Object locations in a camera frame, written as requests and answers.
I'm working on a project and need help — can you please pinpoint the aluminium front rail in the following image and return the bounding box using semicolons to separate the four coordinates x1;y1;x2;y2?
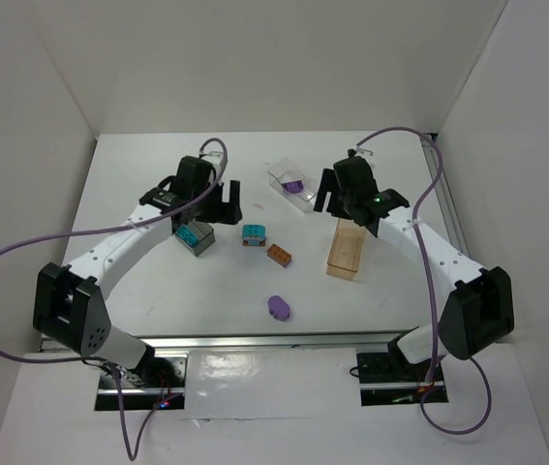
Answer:
39;330;415;357

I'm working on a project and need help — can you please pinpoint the teal lego brick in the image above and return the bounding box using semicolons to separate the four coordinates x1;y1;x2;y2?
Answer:
175;225;199;248
241;224;266;240

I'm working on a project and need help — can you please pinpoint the smoky grey plastic container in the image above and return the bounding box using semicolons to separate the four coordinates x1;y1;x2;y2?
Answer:
174;220;215;257

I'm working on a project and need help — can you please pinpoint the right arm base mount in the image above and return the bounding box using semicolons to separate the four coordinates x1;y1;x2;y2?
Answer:
349;353;448;407

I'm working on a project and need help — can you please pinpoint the aluminium side rail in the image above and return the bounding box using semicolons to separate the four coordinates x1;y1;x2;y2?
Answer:
420;139;469;256

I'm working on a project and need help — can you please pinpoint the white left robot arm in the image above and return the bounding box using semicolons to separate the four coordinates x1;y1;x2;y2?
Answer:
33;152;242;386

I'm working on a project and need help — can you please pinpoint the orange lego brick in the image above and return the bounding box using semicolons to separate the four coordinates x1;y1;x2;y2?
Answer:
266;244;292;267

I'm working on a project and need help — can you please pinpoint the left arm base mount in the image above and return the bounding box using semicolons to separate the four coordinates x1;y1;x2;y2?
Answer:
94;353;188;412

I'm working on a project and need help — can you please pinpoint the purple rectangular lego brick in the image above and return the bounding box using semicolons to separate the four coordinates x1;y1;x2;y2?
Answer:
282;180;304;195

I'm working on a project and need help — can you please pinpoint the amber plastic container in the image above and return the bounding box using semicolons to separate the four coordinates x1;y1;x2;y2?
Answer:
326;219;367;281

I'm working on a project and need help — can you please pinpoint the purple rounded lego piece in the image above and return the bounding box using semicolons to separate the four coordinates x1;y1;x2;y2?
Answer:
267;295;291;322

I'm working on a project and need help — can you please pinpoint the clear plastic container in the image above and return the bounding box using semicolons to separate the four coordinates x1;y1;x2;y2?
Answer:
268;158;319;213

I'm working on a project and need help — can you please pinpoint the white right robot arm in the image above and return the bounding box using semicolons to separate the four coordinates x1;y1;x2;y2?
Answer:
314;156;515;365

